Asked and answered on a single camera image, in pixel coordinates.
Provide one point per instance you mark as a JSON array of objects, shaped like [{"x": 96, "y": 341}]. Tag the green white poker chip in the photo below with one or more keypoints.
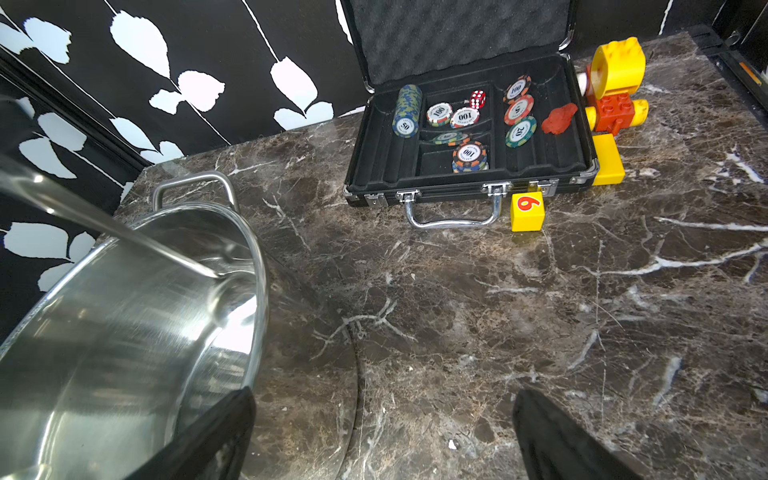
[{"x": 521, "y": 133}]

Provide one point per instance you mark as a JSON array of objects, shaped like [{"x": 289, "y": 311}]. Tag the stainless steel pot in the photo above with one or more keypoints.
[{"x": 129, "y": 349}]

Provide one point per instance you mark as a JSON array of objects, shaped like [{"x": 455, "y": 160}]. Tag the black poker chip case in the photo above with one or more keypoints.
[{"x": 513, "y": 50}]

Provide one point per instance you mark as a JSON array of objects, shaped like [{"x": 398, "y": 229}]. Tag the yellow red toy block figure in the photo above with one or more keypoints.
[{"x": 615, "y": 73}]

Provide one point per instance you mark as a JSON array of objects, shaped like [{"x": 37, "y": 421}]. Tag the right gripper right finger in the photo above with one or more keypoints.
[{"x": 554, "y": 446}]

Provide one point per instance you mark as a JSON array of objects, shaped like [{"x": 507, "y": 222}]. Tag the red plastic piece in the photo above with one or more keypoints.
[{"x": 560, "y": 119}]

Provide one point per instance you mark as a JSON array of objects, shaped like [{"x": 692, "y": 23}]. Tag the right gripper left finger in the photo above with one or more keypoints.
[{"x": 213, "y": 447}]

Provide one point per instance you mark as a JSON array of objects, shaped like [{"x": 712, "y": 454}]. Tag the yellow number cube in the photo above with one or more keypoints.
[{"x": 527, "y": 212}]

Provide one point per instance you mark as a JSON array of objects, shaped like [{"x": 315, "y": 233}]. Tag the orange blue chip stack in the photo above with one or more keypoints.
[{"x": 470, "y": 157}]

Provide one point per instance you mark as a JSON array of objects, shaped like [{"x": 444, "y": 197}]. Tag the blue green chip stack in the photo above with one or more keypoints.
[{"x": 405, "y": 123}]

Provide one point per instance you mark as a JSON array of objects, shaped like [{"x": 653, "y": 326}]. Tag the long steel spoon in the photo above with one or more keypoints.
[{"x": 33, "y": 188}]

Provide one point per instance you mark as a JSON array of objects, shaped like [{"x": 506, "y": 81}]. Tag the red translucent die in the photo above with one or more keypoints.
[{"x": 477, "y": 99}]

